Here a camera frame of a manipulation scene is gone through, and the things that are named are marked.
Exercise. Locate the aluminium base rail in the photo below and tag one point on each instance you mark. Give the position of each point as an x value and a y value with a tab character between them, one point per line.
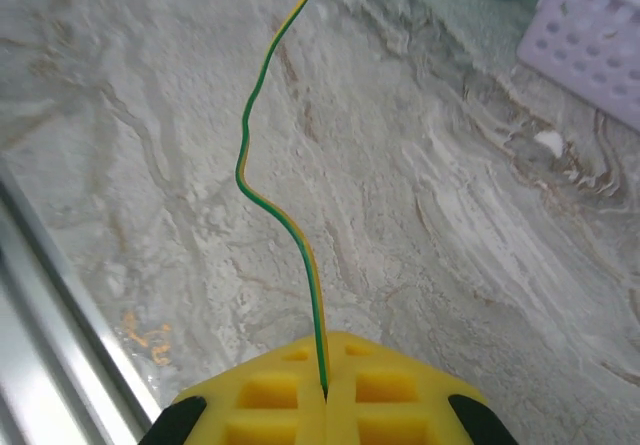
50	340

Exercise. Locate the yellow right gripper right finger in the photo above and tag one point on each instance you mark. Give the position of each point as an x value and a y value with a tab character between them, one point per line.
390	405

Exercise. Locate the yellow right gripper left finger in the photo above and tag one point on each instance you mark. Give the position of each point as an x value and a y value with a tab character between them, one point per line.
270	405

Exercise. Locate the lilac perforated plastic basket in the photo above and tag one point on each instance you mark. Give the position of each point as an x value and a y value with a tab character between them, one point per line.
575	40

